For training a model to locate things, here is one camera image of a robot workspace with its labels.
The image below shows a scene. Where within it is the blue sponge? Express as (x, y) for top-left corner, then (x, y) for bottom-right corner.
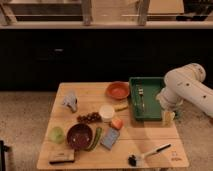
(101, 128), (120, 150)

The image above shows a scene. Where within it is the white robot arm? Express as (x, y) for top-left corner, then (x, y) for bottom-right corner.
(156, 63), (213, 120)

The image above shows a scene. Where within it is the wooden folding table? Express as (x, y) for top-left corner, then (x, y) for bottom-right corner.
(37, 82), (189, 171)

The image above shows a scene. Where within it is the green apple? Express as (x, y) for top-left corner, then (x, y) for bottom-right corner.
(48, 127), (65, 144)

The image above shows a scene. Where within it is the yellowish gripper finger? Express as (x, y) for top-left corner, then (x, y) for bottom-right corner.
(163, 111), (175, 126)

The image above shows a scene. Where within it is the dark maroon bowl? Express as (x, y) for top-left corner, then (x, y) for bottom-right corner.
(67, 123), (93, 150)

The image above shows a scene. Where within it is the yellow corn piece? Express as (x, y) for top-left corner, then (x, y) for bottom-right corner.
(114, 104), (128, 112)

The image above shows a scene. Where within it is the wooden block with black base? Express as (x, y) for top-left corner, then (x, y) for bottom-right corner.
(49, 149), (75, 164)

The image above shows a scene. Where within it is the silver metal fork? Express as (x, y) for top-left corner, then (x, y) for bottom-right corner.
(138, 87), (145, 112)

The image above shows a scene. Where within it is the green cucumber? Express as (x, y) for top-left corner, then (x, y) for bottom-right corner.
(85, 127), (102, 151)

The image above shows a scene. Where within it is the black and white dish brush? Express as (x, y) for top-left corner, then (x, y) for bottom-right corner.
(128, 143), (171, 167)

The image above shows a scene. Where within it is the grey blue crumpled cloth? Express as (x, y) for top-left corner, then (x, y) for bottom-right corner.
(62, 91), (78, 113)

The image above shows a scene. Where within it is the red orange bowl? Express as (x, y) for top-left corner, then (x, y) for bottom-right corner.
(106, 81), (130, 100)

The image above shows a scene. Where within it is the orange carrot piece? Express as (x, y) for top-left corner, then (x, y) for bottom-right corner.
(110, 118), (123, 130)

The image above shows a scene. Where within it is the bunch of dark grapes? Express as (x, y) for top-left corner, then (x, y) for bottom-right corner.
(77, 112), (102, 124)

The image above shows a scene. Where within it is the wooden window frame shelf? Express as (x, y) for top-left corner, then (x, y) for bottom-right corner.
(0, 0), (213, 29)

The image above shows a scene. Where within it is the white cup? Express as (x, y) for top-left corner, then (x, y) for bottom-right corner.
(99, 105), (115, 122)

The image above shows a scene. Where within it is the green plastic tray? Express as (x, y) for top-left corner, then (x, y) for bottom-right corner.
(129, 77), (165, 121)

